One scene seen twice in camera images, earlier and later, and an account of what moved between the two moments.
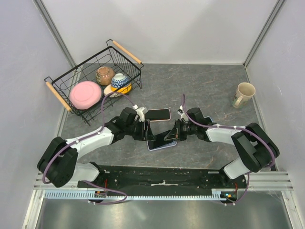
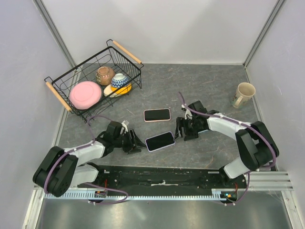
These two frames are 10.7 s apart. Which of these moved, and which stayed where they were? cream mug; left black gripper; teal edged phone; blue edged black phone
Moved: left black gripper
Stayed: cream mug; blue edged black phone; teal edged phone
